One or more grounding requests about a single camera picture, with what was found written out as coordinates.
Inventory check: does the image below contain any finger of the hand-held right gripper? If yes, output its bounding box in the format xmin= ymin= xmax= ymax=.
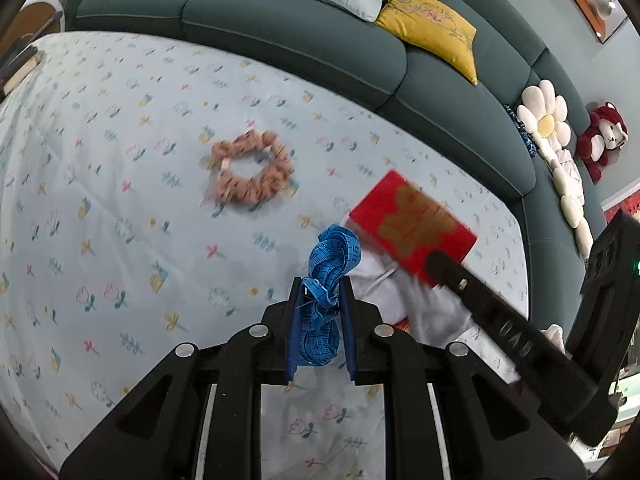
xmin=426 ymin=251 xmax=619 ymax=447

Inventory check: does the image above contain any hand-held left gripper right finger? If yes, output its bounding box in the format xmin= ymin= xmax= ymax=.
xmin=337 ymin=277 xmax=588 ymax=480

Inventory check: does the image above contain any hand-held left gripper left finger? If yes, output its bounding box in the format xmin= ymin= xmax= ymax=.
xmin=59 ymin=277 xmax=306 ymax=480

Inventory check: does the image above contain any blue tape measure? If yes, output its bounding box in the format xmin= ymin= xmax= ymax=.
xmin=292 ymin=225 xmax=362 ymax=367

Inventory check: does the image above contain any red envelope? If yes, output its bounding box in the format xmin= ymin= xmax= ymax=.
xmin=348 ymin=170 xmax=478 ymax=288

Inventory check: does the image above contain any red and white bag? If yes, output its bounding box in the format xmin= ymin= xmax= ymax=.
xmin=395 ymin=285 xmax=521 ymax=386

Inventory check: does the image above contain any white flower cushion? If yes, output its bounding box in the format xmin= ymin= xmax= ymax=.
xmin=547 ymin=147 xmax=596 ymax=258
xmin=516 ymin=80 xmax=572 ymax=161

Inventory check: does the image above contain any pink scrunchie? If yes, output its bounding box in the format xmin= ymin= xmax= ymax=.
xmin=207 ymin=130 xmax=296 ymax=206

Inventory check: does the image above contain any red bear plush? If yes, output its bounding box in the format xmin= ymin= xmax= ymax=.
xmin=574 ymin=101 xmax=630 ymax=184

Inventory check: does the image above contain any blue patterned cloth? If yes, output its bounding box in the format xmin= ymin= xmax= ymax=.
xmin=502 ymin=104 xmax=538 ymax=158

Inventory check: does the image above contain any teal sofa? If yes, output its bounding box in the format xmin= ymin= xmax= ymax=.
xmin=47 ymin=0 xmax=608 ymax=261

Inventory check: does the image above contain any yellow embroidered cushion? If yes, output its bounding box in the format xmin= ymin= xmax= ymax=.
xmin=375 ymin=0 xmax=478 ymax=86

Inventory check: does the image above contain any black notebook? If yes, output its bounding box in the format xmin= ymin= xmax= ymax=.
xmin=0 ymin=45 xmax=41 ymax=98

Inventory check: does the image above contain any white chair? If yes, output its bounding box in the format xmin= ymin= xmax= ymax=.
xmin=0 ymin=0 xmax=66 ymax=56

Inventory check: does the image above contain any grey drawstring pouch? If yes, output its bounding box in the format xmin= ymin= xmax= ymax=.
xmin=350 ymin=254 xmax=431 ymax=321

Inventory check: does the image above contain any framed wall picture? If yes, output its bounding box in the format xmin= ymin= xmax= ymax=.
xmin=562 ymin=0 xmax=630 ymax=44

